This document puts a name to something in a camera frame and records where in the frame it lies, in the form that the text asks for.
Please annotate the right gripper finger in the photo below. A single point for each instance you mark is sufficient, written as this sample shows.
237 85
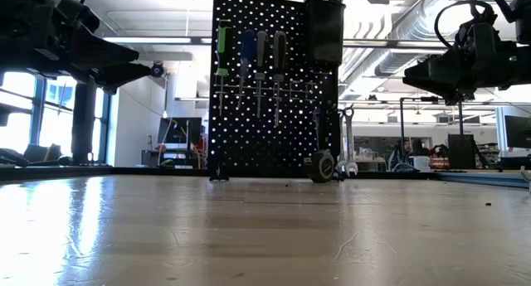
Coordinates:
456 94
419 72

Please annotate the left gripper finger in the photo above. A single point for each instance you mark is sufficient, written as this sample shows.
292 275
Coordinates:
124 74
103 54

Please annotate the green black screwdriver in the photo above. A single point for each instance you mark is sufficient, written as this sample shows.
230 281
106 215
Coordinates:
224 45

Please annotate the black tape measure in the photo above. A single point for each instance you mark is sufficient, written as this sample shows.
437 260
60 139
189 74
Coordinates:
319 166

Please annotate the grey black screwdriver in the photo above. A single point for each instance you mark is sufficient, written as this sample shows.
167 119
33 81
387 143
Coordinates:
260 49

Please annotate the long ceiling light fixture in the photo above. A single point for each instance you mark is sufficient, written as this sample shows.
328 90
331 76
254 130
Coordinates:
145 40

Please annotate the black mesh panel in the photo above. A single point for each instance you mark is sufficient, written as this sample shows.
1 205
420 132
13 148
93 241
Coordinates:
460 151

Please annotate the black vertical pole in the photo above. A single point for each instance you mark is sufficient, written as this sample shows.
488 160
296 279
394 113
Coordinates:
85 124

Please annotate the black computer monitor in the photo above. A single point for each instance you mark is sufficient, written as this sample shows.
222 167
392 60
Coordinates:
178 130
518 132

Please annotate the person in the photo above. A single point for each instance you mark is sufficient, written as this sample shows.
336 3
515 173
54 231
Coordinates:
401 155

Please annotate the black pegboard bin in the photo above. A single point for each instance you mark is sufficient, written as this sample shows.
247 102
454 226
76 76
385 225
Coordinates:
325 29

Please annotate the clear zip ties bundle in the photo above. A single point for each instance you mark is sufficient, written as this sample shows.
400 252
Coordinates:
526 176

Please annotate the black metal pegboard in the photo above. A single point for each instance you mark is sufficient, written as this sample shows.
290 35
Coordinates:
249 145

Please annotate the black round hanging camera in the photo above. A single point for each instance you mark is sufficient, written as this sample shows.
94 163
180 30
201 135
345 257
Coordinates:
157 69

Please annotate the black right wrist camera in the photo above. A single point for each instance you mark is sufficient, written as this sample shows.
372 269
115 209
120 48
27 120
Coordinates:
477 37

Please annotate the black pipe camera stand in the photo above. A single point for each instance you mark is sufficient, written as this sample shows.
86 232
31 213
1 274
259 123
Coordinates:
401 124

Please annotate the black aluminium table frame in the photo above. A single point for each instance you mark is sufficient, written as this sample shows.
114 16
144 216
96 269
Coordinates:
103 170

